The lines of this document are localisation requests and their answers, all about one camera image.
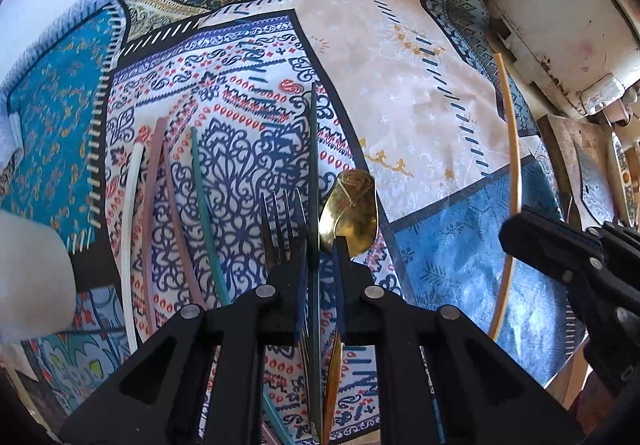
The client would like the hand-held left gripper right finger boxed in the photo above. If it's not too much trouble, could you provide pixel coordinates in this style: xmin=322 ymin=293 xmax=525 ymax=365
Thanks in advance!
xmin=331 ymin=236 xmax=587 ymax=445

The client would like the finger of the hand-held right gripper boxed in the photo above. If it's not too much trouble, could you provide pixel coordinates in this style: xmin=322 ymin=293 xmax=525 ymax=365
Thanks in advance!
xmin=499 ymin=206 xmax=607 ymax=287

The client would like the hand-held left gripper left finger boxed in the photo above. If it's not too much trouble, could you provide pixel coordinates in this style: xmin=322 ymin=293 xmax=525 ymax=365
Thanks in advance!
xmin=59 ymin=245 xmax=308 ymax=445

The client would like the gold spoon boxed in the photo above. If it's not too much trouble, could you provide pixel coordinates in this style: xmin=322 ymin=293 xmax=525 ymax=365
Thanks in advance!
xmin=319 ymin=170 xmax=378 ymax=445

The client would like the dark fork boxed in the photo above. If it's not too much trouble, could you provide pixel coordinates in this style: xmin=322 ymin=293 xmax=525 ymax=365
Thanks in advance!
xmin=259 ymin=187 xmax=308 ymax=276

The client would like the orange chopstick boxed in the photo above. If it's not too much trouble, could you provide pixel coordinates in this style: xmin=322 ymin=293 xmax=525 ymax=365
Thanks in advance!
xmin=491 ymin=52 xmax=522 ymax=342

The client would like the teal chopstick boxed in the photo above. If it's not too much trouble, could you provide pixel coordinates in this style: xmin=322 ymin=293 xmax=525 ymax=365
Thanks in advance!
xmin=190 ymin=126 xmax=296 ymax=445

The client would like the pink chopstick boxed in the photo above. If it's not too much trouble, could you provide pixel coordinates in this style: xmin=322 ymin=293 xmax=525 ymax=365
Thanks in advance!
xmin=141 ymin=116 xmax=170 ymax=338
xmin=162 ymin=140 xmax=206 ymax=311

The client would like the white chopstick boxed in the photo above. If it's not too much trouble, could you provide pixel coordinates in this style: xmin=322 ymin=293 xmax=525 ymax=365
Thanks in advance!
xmin=121 ymin=141 xmax=146 ymax=356

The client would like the beige cup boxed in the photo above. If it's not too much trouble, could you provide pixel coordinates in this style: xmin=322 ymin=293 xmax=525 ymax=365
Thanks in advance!
xmin=0 ymin=209 xmax=77 ymax=343

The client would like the decorated plate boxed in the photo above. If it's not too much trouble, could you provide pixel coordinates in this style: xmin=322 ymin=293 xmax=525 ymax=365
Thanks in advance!
xmin=606 ymin=131 xmax=640 ymax=226

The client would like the patterned tablecloth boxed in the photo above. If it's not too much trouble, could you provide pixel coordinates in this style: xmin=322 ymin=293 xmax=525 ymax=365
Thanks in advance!
xmin=0 ymin=0 xmax=591 ymax=445

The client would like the white appliance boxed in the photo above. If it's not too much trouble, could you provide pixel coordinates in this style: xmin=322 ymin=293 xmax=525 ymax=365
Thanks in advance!
xmin=485 ymin=0 xmax=640 ymax=120

